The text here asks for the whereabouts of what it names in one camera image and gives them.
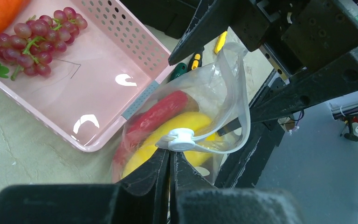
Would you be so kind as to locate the clear zip top bag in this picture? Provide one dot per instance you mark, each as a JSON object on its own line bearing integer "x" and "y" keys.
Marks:
{"x": 220, "y": 90}

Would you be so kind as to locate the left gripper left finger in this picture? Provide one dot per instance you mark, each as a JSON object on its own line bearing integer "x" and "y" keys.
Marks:
{"x": 140, "y": 198}

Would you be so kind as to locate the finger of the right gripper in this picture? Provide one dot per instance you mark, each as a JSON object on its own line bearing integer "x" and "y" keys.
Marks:
{"x": 211, "y": 18}

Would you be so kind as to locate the purple grapes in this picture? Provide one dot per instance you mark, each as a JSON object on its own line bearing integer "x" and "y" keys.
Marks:
{"x": 35, "y": 42}

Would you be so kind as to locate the green handled screwdriver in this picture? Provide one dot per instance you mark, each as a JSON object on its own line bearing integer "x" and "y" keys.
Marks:
{"x": 179, "y": 70}

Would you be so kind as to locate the pink plastic basket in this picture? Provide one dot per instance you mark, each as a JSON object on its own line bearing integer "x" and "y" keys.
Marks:
{"x": 94, "y": 85}

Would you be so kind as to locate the black yellow screwdriver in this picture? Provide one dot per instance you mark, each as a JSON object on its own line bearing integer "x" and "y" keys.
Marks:
{"x": 196, "y": 60}

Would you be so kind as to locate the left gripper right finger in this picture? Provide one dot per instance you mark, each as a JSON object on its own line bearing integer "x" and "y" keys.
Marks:
{"x": 194, "y": 200}

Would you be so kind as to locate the yellow banana bunch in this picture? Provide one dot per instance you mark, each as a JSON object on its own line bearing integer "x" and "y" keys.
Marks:
{"x": 178, "y": 134}

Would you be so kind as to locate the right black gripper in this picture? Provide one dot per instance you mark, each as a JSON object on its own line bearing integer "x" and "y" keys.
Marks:
{"x": 320, "y": 36}

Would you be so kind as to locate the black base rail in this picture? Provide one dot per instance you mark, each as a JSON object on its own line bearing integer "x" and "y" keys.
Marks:
{"x": 243, "y": 168}

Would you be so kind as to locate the red chili pepper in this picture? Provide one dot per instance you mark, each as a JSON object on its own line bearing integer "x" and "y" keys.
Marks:
{"x": 142, "y": 125}

